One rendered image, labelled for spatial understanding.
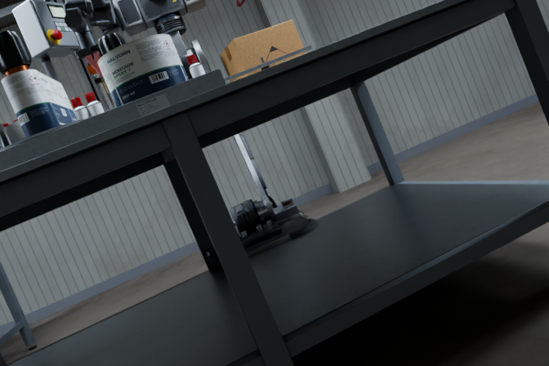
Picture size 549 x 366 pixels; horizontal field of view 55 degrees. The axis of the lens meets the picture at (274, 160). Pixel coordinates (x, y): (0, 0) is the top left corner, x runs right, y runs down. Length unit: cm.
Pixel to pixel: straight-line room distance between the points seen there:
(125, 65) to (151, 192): 340
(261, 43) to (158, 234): 274
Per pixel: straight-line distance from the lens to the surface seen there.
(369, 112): 264
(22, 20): 220
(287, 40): 238
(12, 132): 204
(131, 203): 473
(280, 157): 469
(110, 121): 126
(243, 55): 229
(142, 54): 135
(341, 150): 452
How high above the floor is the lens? 69
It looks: 3 degrees down
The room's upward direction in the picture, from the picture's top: 23 degrees counter-clockwise
